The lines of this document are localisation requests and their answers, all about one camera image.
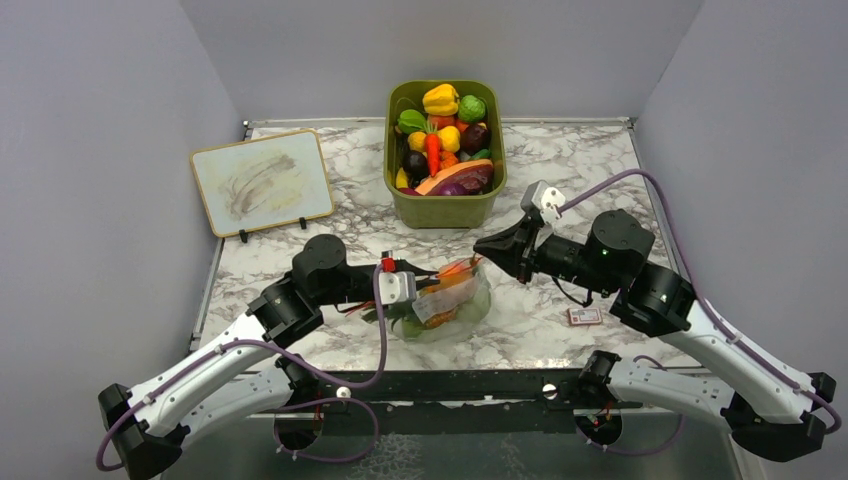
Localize orange carrot toy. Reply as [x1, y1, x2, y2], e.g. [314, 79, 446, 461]
[425, 132, 441, 177]

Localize peach toy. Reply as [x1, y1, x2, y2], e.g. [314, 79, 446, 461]
[426, 258, 479, 293]

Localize green pepper toy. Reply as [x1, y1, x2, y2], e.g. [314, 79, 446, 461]
[396, 109, 428, 135]

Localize small red white card box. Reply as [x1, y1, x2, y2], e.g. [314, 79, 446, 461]
[567, 308, 603, 327]

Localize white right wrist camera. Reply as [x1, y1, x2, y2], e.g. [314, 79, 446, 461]
[520, 180, 567, 224]

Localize green broccoli toy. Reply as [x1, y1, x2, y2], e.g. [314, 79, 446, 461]
[456, 95, 488, 123]

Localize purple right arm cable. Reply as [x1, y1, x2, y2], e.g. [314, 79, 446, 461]
[556, 168, 843, 458]

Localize black metal base rail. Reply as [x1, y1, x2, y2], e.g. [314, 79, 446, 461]
[264, 367, 644, 439]

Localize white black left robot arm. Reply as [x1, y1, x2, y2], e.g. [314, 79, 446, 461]
[95, 234, 440, 479]

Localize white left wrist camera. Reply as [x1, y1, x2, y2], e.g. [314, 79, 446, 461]
[375, 258, 418, 305]

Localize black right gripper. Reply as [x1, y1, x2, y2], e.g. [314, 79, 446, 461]
[474, 212, 617, 295]

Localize clear zip bag orange zipper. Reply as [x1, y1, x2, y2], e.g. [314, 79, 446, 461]
[400, 256, 491, 343]

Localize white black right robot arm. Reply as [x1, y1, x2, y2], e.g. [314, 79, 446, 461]
[473, 210, 836, 462]

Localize green plastic bin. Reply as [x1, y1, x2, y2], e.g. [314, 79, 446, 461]
[383, 79, 508, 228]

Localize yellow lemon toy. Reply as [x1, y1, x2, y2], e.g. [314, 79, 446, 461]
[407, 131, 427, 153]
[437, 125, 461, 153]

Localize dark red plum toy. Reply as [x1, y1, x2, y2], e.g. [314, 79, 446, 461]
[460, 124, 491, 156]

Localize purple eggplant toy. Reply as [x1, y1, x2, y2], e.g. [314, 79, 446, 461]
[431, 183, 469, 196]

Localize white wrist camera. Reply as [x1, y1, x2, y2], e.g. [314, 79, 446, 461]
[375, 258, 418, 305]
[520, 180, 567, 224]

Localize yellow bell pepper toy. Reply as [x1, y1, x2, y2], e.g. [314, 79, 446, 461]
[422, 83, 460, 116]

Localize orange spiky pineapple toy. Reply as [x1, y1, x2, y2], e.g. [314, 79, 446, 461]
[383, 302, 458, 339]

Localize small whiteboard with wooden frame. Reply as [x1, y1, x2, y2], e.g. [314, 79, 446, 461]
[189, 129, 335, 238]

